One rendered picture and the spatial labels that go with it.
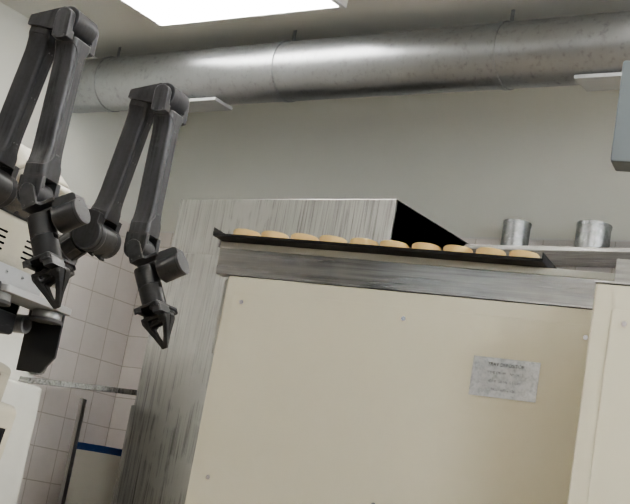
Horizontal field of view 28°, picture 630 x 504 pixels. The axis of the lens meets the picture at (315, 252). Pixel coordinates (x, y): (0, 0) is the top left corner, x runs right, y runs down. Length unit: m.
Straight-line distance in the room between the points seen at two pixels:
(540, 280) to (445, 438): 0.30
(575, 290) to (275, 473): 0.58
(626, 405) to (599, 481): 0.11
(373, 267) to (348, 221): 4.15
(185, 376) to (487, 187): 1.95
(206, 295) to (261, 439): 4.51
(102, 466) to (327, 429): 5.33
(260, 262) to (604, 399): 0.73
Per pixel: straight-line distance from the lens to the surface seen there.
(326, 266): 2.19
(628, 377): 1.81
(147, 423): 6.73
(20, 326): 2.98
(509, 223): 6.61
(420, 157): 7.28
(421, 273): 2.13
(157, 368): 6.75
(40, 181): 2.63
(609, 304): 1.83
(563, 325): 2.03
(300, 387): 2.15
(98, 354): 8.03
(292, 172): 7.74
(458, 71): 6.11
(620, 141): 1.90
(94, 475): 7.42
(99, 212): 3.04
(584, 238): 6.40
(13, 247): 2.94
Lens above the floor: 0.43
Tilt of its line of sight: 12 degrees up
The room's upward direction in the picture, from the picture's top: 10 degrees clockwise
